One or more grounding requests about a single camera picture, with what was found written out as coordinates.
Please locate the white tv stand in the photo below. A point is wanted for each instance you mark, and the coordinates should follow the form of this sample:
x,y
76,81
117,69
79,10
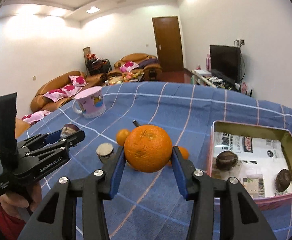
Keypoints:
x,y
205,78

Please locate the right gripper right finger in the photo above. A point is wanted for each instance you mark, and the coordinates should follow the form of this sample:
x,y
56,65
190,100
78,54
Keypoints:
x,y
240,217

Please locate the pink cartoon mug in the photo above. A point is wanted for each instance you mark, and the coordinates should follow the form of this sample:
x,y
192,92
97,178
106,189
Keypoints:
x,y
89,103

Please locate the coffee table with snacks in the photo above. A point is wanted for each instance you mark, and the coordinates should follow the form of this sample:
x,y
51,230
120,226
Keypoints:
x,y
126,77

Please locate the dark shelf with items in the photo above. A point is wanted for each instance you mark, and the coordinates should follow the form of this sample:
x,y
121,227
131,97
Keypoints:
x,y
95,65

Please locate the large orange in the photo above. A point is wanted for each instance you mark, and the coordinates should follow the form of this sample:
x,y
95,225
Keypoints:
x,y
148,148

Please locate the dark passion fruit in box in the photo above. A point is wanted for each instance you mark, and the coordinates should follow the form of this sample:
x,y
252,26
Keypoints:
x,y
226,160

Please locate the black television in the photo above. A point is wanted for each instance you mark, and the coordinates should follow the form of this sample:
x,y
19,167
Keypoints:
x,y
226,62

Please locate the small tangerine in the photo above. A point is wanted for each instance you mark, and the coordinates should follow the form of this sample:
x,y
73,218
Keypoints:
x,y
184,152
121,136

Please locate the orange leather armchair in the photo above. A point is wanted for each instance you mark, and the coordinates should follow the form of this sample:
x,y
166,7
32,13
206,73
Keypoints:
x,y
138,63

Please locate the cut passion fruit half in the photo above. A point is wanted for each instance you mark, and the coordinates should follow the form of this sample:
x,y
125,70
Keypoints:
x,y
105,152

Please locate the small tangerine behind finger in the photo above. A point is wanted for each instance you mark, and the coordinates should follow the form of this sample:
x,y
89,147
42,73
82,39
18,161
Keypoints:
x,y
184,152

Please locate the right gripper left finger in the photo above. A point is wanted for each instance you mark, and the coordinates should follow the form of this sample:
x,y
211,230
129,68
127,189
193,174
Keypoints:
x,y
55,217

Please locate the pink tin box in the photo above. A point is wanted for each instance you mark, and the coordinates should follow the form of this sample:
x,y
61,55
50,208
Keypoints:
x,y
262,153

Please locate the orange leather sofa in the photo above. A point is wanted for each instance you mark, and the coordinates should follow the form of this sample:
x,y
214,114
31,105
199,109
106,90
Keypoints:
x,y
42,103

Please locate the brown wooden door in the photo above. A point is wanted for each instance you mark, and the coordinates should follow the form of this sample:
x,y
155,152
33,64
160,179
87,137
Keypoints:
x,y
168,43

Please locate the person's left hand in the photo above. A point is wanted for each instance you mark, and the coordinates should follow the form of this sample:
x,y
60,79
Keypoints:
x,y
11,201

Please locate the blue checked tablecloth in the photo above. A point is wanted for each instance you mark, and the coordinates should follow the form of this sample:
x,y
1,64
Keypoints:
x,y
148,205

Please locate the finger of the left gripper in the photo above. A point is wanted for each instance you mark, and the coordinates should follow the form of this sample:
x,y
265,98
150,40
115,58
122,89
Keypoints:
x,y
62,145
39,141

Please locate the purple passion fruit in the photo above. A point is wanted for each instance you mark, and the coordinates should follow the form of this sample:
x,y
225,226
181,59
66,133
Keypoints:
x,y
68,129

